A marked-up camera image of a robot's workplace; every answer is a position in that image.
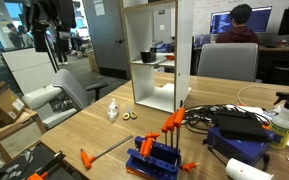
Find white shelf unit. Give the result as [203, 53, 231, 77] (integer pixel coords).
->
[119, 0, 195, 114]

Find clear plastic bottle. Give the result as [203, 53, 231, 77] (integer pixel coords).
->
[106, 97, 120, 122]

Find grey door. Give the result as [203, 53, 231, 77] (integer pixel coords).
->
[82, 0, 130, 80]

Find blue hex key holder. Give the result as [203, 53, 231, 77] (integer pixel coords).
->
[125, 134, 182, 180]

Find grey armchair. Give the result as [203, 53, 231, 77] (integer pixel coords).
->
[21, 68, 109, 129]

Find grey chair backrest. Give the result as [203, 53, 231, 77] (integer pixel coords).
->
[196, 42, 260, 83]

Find blue-screen monitor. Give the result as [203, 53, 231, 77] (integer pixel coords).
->
[209, 5, 273, 35]

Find flat black box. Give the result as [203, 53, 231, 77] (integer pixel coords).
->
[215, 109, 272, 143]

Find blue box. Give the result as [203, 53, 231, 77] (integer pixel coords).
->
[206, 125, 278, 167]

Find person in maroon hoodie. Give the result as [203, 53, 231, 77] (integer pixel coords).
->
[215, 3, 261, 46]

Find whiteboard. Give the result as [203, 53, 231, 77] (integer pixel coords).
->
[193, 0, 289, 18]

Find white cabinet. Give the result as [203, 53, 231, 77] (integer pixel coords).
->
[0, 47, 57, 96]

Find standing person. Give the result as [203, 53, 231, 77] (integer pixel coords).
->
[6, 23, 24, 49]
[17, 24, 35, 48]

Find white paper cup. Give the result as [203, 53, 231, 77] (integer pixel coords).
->
[225, 157, 276, 180]

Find wooden side table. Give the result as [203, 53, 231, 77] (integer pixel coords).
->
[0, 108, 48, 163]

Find brown cardboard box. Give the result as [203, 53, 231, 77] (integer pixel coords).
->
[0, 80, 27, 131]

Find white spray bottle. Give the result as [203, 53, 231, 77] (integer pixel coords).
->
[268, 91, 289, 150]

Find yellow-handled scissors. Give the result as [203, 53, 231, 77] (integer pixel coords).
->
[121, 105, 139, 121]

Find large orange-handled hex key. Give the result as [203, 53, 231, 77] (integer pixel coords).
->
[160, 116, 173, 146]
[168, 111, 179, 149]
[174, 106, 187, 151]

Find small orange-handled hex key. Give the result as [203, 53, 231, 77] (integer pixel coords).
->
[139, 139, 148, 156]
[145, 132, 161, 139]
[143, 137, 154, 158]

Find tiny orange-handled hex key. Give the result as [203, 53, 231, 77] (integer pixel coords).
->
[181, 162, 198, 173]

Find white cable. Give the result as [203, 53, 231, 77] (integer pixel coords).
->
[236, 84, 262, 107]

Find black camera stand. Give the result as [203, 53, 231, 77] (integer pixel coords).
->
[23, 0, 78, 73]

